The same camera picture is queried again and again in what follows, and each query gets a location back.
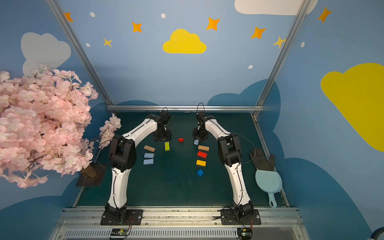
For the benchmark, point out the natural wood block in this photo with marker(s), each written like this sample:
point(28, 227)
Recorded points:
point(203, 148)
point(148, 148)

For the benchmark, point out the right controller board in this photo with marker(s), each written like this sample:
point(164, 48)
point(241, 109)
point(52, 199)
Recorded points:
point(244, 234)

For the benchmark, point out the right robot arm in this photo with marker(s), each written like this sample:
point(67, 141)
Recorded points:
point(230, 155)

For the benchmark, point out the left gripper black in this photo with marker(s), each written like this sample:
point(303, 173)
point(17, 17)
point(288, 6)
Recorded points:
point(163, 135)

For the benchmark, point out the aluminium back frame bar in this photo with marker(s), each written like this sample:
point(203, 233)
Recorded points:
point(137, 108)

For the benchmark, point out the left controller board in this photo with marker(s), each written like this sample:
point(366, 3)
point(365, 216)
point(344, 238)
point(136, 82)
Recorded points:
point(120, 233)

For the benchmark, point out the controller board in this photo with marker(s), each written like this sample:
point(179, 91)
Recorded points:
point(120, 233)
point(244, 234)

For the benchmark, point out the yellow rectangular block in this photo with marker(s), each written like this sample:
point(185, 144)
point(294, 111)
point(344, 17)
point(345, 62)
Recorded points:
point(201, 163)

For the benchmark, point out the aluminium front rail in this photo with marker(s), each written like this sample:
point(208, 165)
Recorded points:
point(179, 223)

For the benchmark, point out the pink cherry blossom tree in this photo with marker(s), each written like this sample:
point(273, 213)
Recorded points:
point(43, 119)

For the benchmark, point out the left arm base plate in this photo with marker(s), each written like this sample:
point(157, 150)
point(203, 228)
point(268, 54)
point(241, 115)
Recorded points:
point(122, 217)

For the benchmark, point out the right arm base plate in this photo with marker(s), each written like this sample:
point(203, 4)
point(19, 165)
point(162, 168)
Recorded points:
point(230, 217)

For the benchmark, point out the blue cube block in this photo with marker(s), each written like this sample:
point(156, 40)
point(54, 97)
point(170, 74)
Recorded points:
point(200, 173)

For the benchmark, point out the light blue dustpan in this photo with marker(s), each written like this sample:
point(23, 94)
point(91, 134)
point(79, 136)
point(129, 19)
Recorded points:
point(269, 182)

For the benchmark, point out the dark tree base plate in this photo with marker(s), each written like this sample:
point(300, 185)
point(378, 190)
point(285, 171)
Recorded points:
point(92, 176)

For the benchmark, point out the red rectangular block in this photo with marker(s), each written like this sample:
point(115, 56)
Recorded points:
point(202, 154)

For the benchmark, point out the black rubber glove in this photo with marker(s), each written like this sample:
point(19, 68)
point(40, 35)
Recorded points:
point(260, 161)

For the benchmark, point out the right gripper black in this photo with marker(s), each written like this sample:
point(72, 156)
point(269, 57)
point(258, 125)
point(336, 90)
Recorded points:
point(199, 133)

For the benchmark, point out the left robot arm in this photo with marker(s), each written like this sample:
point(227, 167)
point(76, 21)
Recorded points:
point(123, 156)

